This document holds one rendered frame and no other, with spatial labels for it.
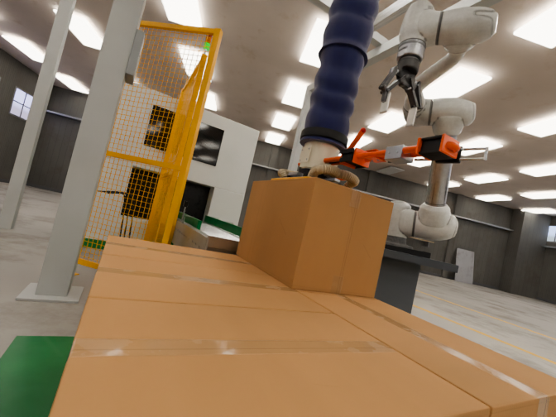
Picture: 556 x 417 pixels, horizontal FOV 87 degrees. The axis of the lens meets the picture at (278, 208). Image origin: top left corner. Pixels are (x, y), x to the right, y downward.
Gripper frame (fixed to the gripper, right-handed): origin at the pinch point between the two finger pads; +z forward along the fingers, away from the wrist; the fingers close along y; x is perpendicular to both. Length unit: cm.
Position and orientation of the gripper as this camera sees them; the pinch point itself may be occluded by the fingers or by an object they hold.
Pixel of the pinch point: (397, 117)
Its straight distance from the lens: 115.6
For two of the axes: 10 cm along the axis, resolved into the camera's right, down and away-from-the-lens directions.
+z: -2.2, 9.7, -0.5
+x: 4.5, 0.6, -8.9
